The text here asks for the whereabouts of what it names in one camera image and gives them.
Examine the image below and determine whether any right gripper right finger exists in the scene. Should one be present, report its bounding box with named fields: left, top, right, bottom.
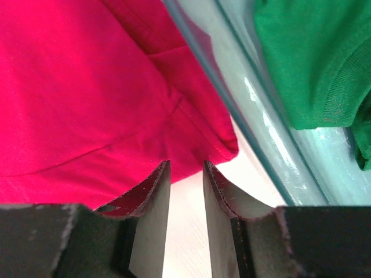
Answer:
left=203, top=161, right=370, bottom=277

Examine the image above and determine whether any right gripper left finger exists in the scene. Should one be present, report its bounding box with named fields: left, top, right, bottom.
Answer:
left=1, top=161, right=171, bottom=277

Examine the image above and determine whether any red t shirt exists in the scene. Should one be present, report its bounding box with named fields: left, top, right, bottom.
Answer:
left=1, top=1, right=238, bottom=209

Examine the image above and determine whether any translucent blue plastic bin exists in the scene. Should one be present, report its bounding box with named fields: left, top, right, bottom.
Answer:
left=165, top=1, right=370, bottom=206

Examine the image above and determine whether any green t shirt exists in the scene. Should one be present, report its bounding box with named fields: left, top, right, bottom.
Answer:
left=254, top=0, right=370, bottom=170

